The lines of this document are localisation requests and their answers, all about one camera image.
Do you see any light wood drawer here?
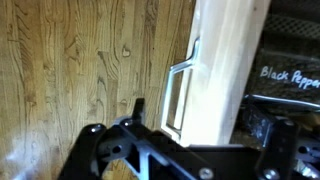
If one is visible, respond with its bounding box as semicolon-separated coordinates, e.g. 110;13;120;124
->
179;0;320;148

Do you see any black mesh organizer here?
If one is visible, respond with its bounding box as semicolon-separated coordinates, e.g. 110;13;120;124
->
263;13;320;39

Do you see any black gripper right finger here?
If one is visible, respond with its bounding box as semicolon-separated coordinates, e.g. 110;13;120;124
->
243;101;279;148

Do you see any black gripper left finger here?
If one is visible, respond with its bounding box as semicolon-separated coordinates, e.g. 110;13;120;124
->
131;97;146;122

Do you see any black pepper jar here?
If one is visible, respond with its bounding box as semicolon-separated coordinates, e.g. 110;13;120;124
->
244;48;320;103

